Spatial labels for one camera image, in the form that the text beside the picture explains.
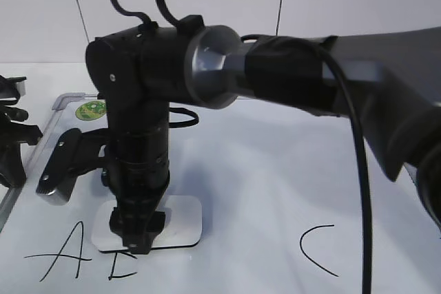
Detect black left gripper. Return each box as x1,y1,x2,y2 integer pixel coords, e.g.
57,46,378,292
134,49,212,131
1,103,43,187

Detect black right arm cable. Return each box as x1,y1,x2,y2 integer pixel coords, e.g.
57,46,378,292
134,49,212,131
240,34,373,294

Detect white board eraser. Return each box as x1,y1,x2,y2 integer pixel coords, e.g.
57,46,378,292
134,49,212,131
91,195,203,253

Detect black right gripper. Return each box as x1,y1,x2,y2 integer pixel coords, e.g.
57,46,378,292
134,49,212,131
102,128,170,255

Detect round green sticker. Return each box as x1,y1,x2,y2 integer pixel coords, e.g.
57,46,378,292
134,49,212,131
75,101,106,121

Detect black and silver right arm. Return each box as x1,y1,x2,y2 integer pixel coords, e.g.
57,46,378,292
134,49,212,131
85,17,440,254

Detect white board with grey frame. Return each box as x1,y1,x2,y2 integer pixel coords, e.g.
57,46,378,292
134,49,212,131
0,92,441,294

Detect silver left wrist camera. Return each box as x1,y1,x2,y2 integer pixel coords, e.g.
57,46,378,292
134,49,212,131
1,76,26,98

